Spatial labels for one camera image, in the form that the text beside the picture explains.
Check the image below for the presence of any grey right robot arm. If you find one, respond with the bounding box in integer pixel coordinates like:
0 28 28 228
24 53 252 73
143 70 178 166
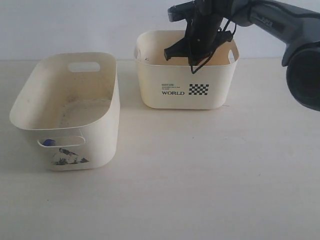
164 0 320 111

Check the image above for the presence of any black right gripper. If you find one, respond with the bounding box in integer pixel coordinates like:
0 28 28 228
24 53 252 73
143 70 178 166
164 0 233 64

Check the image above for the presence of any small blue-capped object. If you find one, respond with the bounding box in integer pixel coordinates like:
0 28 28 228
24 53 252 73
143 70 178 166
42 139 56 147

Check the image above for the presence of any cream bin with WORLD label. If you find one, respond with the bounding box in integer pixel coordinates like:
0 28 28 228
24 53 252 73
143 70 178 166
134 30 240 110

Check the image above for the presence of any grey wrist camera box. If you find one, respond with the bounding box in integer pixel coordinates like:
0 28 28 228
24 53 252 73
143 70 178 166
167 1 195 23

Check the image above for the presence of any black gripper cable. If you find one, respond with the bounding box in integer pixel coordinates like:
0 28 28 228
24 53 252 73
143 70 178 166
189 18 237 75

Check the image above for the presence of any cream plastic bin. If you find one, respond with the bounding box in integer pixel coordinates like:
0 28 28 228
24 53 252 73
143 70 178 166
9 52 121 171

